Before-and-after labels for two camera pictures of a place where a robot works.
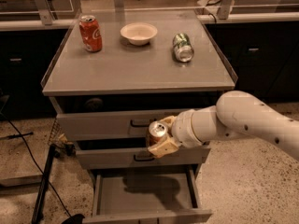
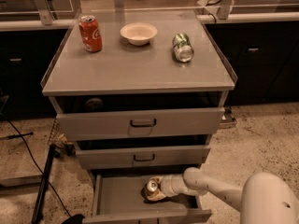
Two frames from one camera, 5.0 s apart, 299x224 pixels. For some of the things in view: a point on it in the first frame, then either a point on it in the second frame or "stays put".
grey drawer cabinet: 112,74 stays put
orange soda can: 157,132 to 149,189
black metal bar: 37,217 stays put
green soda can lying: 183,49 stays put
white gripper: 181,129 to 165,185
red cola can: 91,33 stays put
